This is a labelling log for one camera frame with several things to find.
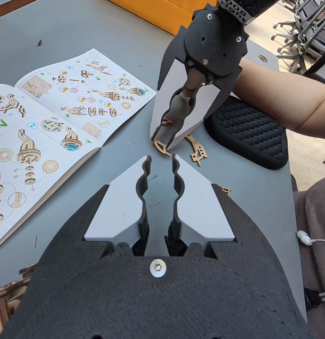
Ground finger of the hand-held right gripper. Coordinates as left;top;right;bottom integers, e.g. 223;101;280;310
166;84;222;148
150;59;196;141

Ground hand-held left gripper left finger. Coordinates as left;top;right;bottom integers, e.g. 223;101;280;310
84;155;152;251

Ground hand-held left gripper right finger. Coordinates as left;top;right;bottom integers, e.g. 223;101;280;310
168;154;236;250

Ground long wooden strip part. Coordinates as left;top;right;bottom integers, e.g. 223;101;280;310
186;134;208;166

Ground person's right forearm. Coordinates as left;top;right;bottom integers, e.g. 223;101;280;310
232;57;325;139

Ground wooden model assembly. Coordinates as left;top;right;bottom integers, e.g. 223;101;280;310
0;263;37;331

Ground black wrist rest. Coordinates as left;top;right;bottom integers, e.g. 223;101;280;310
204;95;289;170

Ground orange box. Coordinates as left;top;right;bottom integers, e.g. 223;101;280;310
108;0;218;36

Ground grey office chair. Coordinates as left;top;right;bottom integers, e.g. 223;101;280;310
295;0;325;59
271;16;315;75

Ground instruction booklet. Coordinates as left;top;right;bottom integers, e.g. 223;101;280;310
0;48;157;252

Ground marker sign board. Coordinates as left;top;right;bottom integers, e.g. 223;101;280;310
303;48;325;85

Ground person's grey clothes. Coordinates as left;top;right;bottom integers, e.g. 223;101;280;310
292;175;325;339

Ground white drawstring cord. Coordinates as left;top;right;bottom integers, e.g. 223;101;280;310
297;230;325;247

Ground black strap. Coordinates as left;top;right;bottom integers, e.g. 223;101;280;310
304;287;325;311

